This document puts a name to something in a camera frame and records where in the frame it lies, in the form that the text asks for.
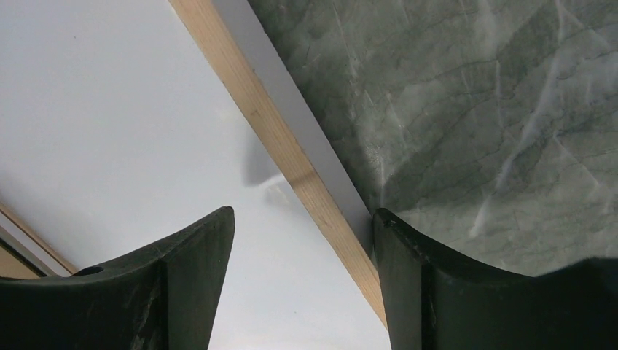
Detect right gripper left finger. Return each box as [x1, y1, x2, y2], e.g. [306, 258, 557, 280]
[1, 206, 235, 349]

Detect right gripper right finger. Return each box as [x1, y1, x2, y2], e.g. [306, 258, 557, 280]
[372, 209, 617, 349]

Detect wooden picture frame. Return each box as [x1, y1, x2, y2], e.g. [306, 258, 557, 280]
[0, 0, 388, 330]

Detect brown cardboard backing board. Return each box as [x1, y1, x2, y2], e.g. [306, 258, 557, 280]
[1, 244, 44, 279]

